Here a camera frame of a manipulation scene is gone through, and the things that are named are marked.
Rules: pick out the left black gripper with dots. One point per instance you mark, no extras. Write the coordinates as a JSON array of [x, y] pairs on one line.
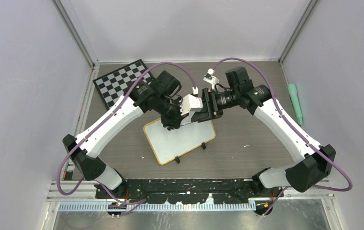
[[175, 121]]

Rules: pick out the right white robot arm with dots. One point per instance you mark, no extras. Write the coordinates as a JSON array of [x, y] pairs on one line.
[[312, 161]]

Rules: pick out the yellow framed whiteboard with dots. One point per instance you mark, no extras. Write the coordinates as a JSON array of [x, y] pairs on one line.
[[168, 144]]

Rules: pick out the aluminium frame rail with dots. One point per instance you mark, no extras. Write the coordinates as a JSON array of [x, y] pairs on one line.
[[83, 200]]

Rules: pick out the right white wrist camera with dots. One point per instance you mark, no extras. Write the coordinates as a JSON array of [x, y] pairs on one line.
[[210, 78]]

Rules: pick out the black white checkerboard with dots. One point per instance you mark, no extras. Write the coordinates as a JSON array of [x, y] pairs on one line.
[[114, 84]]

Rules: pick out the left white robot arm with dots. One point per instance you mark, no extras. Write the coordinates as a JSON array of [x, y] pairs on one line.
[[87, 146]]

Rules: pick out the mint green microphone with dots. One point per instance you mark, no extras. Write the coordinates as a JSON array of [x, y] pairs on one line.
[[292, 90]]

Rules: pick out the black whiteboard foot left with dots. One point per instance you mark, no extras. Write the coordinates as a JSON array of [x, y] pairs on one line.
[[177, 159]]

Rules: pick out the white whiteboard marker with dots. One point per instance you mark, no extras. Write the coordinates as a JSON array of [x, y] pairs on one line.
[[185, 122]]

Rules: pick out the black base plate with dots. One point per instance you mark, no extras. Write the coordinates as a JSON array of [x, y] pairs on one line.
[[188, 191]]

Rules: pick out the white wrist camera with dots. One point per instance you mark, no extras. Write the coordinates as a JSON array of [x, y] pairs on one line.
[[190, 103], [210, 78]]

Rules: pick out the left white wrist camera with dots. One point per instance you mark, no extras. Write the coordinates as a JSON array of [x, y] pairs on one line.
[[190, 103]]

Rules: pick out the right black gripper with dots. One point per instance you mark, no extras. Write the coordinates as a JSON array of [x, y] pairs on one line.
[[210, 109]]

